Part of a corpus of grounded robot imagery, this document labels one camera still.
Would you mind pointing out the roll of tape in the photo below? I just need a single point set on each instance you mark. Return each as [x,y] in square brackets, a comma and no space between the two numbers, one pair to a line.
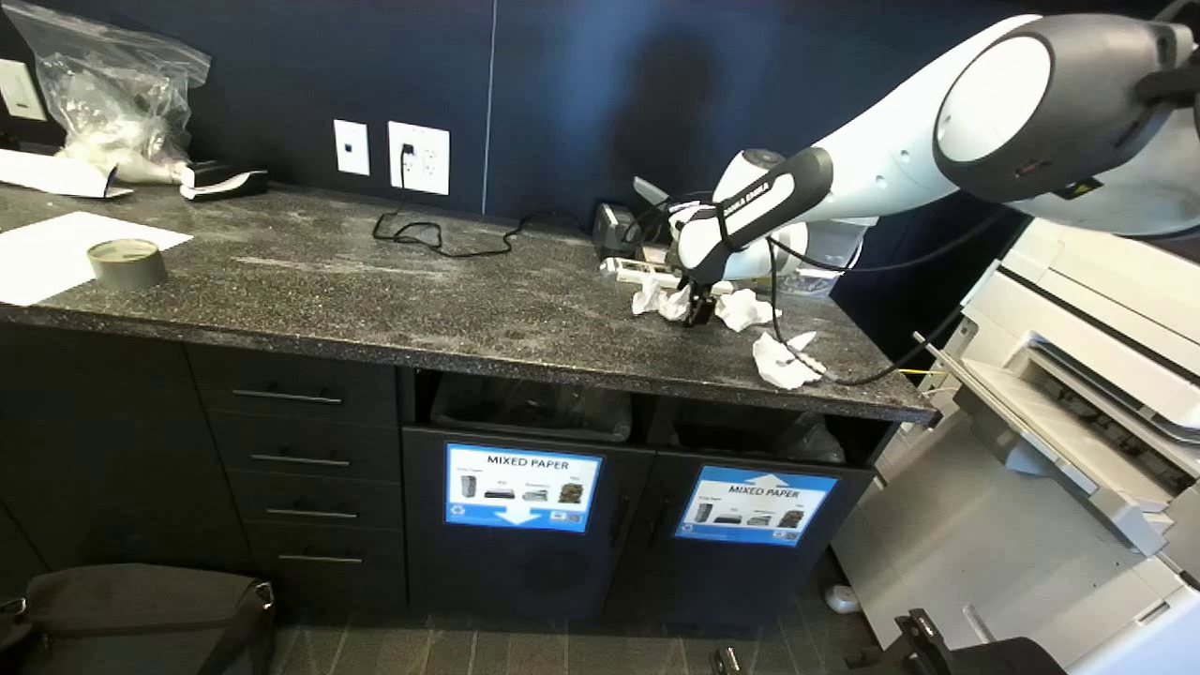
[124,255]

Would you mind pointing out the clear plastic bag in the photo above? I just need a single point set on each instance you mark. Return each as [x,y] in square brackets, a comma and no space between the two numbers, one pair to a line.
[123,97]

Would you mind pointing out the right blue mixed paper sign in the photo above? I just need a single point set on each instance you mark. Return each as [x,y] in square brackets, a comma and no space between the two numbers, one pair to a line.
[750,508]

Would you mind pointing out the grey office printer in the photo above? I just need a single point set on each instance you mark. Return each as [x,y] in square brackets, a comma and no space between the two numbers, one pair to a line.
[1054,493]

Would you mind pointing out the black drawer cabinet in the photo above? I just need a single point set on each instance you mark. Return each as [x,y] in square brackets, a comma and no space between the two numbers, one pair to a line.
[150,452]

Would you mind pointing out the black rubbish bin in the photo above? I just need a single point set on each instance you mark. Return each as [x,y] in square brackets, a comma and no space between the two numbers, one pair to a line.
[530,409]
[747,432]

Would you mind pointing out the black bag on floor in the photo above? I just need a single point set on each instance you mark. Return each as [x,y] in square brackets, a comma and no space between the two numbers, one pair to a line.
[142,620]

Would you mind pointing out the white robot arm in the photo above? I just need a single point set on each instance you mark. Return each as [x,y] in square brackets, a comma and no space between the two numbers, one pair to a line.
[1074,118]

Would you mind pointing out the white tissue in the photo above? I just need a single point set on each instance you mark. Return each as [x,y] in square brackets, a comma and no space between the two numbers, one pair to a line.
[727,302]
[787,367]

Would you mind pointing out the white double wall socket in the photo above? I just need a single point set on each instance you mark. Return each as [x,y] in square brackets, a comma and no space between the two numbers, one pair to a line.
[417,159]

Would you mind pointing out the right black rubbish bin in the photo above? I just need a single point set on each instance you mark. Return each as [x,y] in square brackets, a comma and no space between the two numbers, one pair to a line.
[747,432]

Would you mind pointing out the white paper sheet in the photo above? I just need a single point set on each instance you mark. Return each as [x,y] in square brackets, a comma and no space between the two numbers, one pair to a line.
[49,255]

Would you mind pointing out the left blue recycling sign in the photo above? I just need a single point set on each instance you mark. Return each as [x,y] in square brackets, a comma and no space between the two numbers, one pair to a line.
[519,489]

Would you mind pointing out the white single wall socket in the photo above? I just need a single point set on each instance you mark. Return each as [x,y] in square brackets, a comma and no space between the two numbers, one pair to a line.
[350,149]

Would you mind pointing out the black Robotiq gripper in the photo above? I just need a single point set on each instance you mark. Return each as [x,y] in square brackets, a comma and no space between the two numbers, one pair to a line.
[698,283]

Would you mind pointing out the left black rubbish bin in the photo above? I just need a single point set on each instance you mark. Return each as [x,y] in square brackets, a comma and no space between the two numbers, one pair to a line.
[530,409]

